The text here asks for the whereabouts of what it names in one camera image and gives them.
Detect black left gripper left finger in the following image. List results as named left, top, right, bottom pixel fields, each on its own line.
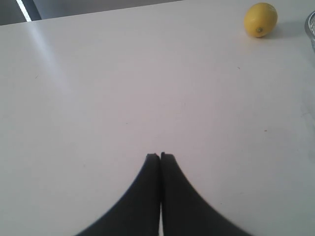
left=78, top=153, right=160, bottom=236

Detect yellow lemon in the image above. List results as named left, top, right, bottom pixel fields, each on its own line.
left=244, top=2, right=278, bottom=38

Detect oval wire mesh basket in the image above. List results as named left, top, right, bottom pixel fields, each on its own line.
left=305, top=11, right=315, bottom=52

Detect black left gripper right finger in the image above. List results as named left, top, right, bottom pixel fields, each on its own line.
left=160, top=152, right=249, bottom=236

